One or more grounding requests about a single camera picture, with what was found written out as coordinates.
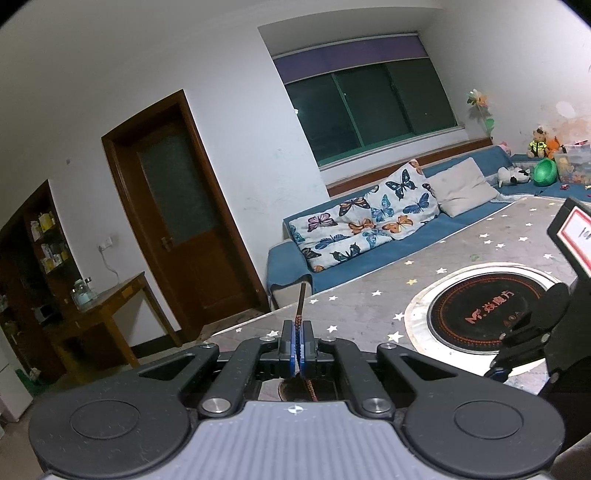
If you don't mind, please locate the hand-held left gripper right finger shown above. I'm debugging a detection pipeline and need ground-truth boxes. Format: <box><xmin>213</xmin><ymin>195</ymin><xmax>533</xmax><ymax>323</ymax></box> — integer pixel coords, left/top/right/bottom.
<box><xmin>300</xmin><ymin>320</ymin><xmax>458</xmax><ymax>419</ymax></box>

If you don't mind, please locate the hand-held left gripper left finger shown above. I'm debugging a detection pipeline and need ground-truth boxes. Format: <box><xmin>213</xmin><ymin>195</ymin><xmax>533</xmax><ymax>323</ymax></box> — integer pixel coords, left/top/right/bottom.
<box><xmin>136</xmin><ymin>320</ymin><xmax>301</xmax><ymax>418</ymax></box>

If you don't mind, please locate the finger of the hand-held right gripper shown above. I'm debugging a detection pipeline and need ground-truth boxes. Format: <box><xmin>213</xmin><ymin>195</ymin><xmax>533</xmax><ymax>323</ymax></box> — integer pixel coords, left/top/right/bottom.
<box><xmin>484</xmin><ymin>295</ymin><xmax>555</xmax><ymax>380</ymax></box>

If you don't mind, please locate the brown shoelace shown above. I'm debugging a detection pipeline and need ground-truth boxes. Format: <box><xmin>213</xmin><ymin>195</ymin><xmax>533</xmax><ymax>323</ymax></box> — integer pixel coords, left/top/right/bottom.
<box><xmin>295</xmin><ymin>283</ymin><xmax>320</xmax><ymax>403</ymax></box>

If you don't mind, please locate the black round induction cooktop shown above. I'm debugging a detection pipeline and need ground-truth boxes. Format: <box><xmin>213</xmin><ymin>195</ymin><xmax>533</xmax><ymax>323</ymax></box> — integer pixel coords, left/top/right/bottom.
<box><xmin>427</xmin><ymin>270</ymin><xmax>561</xmax><ymax>347</ymax></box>

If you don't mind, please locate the blue sofa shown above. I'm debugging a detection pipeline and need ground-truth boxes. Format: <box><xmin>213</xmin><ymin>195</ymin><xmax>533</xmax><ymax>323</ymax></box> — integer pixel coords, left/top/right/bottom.
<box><xmin>267</xmin><ymin>147</ymin><xmax>591</xmax><ymax>309</ymax></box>

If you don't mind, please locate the grey star-print table cover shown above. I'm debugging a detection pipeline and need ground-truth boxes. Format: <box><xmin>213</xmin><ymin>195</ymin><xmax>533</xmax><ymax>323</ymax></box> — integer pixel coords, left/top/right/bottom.
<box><xmin>203</xmin><ymin>194</ymin><xmax>591</xmax><ymax>398</ymax></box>

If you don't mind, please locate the brown door with glass pane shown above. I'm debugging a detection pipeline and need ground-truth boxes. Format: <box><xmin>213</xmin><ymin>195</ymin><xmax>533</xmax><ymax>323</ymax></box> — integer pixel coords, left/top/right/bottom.
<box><xmin>102</xmin><ymin>89</ymin><xmax>271</xmax><ymax>352</ymax></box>

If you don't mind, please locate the butterfly print quilt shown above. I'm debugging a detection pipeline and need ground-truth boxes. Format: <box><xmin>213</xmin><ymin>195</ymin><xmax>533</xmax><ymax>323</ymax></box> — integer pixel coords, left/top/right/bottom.
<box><xmin>288</xmin><ymin>159</ymin><xmax>440</xmax><ymax>273</ymax></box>

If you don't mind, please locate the black and white plush cow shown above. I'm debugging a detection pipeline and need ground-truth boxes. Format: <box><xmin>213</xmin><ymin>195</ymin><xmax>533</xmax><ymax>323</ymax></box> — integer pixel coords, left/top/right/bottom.
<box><xmin>496</xmin><ymin>166</ymin><xmax>532</xmax><ymax>188</ymax></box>

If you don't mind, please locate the beige pillow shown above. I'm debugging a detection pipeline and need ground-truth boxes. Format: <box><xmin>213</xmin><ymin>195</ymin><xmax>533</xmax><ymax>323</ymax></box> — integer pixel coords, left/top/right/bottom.
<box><xmin>427</xmin><ymin>157</ymin><xmax>498</xmax><ymax>217</ymax></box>

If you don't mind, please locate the wooden side table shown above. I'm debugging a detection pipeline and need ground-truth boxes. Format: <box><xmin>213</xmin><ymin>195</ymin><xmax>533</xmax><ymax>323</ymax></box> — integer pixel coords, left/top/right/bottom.
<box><xmin>44</xmin><ymin>271</ymin><xmax>183</xmax><ymax>386</ymax></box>

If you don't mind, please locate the clear plastic toy box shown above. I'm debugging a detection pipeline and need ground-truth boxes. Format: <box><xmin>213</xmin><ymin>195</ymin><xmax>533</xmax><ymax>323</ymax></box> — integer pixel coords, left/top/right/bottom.
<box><xmin>554</xmin><ymin>142</ymin><xmax>591</xmax><ymax>185</ymax></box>

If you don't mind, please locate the teddy bear in yellow vest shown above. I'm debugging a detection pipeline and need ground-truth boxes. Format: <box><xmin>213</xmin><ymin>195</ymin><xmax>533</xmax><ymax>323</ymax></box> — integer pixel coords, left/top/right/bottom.
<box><xmin>527</xmin><ymin>128</ymin><xmax>550</xmax><ymax>158</ymax></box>

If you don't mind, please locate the glass jar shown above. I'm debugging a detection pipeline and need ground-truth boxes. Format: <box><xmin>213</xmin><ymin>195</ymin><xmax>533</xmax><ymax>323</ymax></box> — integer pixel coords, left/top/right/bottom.
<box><xmin>70</xmin><ymin>276</ymin><xmax>98</xmax><ymax>309</ymax></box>

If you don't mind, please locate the green-framed window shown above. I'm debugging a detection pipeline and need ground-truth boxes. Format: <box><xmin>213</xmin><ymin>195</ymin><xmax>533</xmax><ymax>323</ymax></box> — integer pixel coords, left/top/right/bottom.
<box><xmin>283</xmin><ymin>58</ymin><xmax>459</xmax><ymax>168</ymax></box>

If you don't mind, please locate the paper flower decoration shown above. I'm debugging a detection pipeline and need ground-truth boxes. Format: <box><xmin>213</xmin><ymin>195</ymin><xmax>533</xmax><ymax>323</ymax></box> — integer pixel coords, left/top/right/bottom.
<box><xmin>466</xmin><ymin>89</ymin><xmax>496</xmax><ymax>139</ymax></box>

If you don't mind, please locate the dark wooden shelf cabinet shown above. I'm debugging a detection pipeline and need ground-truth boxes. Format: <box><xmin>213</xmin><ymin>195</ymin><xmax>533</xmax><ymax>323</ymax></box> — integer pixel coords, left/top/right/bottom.
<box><xmin>0</xmin><ymin>179</ymin><xmax>86</xmax><ymax>384</ymax></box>

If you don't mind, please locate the group of yellow white boxes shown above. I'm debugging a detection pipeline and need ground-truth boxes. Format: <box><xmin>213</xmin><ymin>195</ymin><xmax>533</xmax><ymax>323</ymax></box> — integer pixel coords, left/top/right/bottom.
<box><xmin>28</xmin><ymin>211</ymin><xmax>70</xmax><ymax>275</ymax></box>

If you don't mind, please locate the white refrigerator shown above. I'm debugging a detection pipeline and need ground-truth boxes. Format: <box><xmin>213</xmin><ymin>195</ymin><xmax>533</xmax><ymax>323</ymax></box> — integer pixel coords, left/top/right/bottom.
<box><xmin>0</xmin><ymin>323</ymin><xmax>34</xmax><ymax>423</ymax></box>

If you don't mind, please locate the purple roller blind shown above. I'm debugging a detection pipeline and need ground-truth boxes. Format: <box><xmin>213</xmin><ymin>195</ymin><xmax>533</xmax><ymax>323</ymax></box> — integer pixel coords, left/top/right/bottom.
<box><xmin>272</xmin><ymin>34</ymin><xmax>432</xmax><ymax>85</ymax></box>

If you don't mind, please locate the wooden wall rail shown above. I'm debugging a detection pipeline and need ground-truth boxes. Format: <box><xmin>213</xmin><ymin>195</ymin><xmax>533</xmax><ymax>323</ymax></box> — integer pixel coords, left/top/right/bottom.
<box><xmin>325</xmin><ymin>136</ymin><xmax>492</xmax><ymax>197</ymax></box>

